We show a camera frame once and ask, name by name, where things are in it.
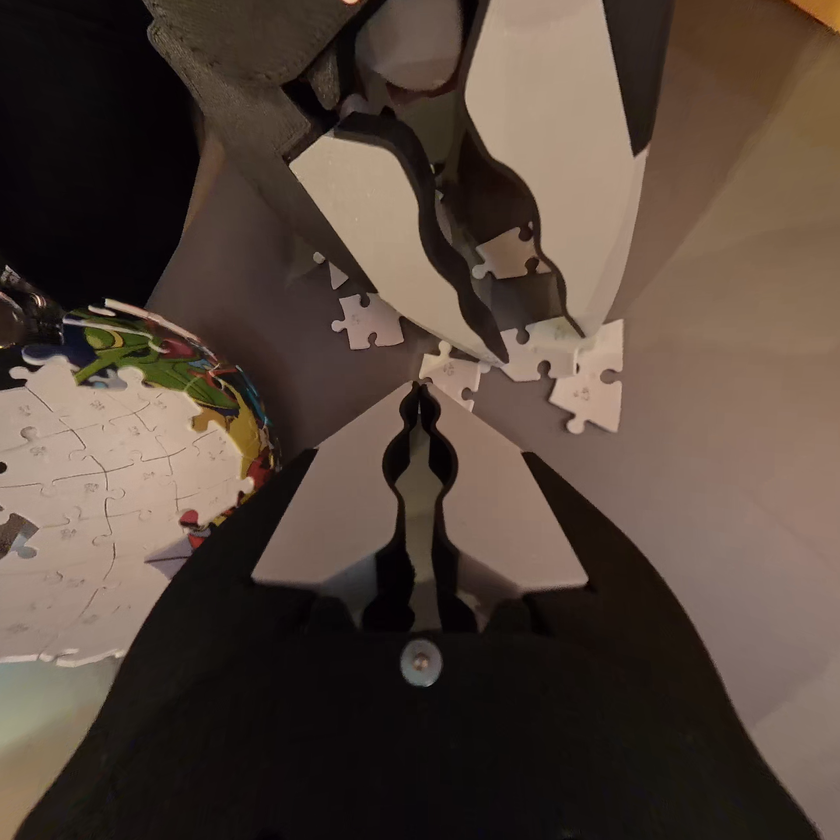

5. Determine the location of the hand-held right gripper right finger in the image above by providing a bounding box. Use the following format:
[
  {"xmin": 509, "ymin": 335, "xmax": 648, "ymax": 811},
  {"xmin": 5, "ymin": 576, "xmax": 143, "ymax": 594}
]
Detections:
[{"xmin": 420, "ymin": 382, "xmax": 589, "ymax": 631}]

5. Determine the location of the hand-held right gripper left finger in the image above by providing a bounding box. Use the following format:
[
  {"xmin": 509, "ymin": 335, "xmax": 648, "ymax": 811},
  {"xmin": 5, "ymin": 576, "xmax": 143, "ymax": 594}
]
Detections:
[{"xmin": 251, "ymin": 381, "xmax": 422, "ymax": 627}]

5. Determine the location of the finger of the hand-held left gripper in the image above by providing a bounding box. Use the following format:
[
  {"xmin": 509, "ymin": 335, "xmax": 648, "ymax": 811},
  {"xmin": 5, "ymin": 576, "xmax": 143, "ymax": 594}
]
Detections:
[
  {"xmin": 287, "ymin": 112, "xmax": 511, "ymax": 366},
  {"xmin": 456, "ymin": 0, "xmax": 652, "ymax": 339}
]

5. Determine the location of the group of white puzzle pieces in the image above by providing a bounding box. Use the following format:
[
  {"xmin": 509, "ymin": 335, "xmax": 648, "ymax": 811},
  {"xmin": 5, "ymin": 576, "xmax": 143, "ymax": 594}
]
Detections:
[{"xmin": 314, "ymin": 226, "xmax": 624, "ymax": 434}]

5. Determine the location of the white jigsaw piece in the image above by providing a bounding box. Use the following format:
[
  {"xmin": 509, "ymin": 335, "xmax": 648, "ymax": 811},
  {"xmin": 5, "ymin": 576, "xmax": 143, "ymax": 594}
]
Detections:
[
  {"xmin": 419, "ymin": 341, "xmax": 490, "ymax": 411},
  {"xmin": 500, "ymin": 319, "xmax": 581, "ymax": 383}
]

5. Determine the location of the colourful puzzle ball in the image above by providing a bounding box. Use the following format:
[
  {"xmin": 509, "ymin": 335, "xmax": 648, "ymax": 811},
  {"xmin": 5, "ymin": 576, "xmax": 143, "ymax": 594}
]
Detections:
[{"xmin": 0, "ymin": 298, "xmax": 283, "ymax": 667}]

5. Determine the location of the dark shiny object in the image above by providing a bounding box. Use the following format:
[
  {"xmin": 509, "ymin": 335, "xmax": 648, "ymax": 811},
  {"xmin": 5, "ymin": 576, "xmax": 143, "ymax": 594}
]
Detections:
[{"xmin": 0, "ymin": 266, "xmax": 67, "ymax": 349}]

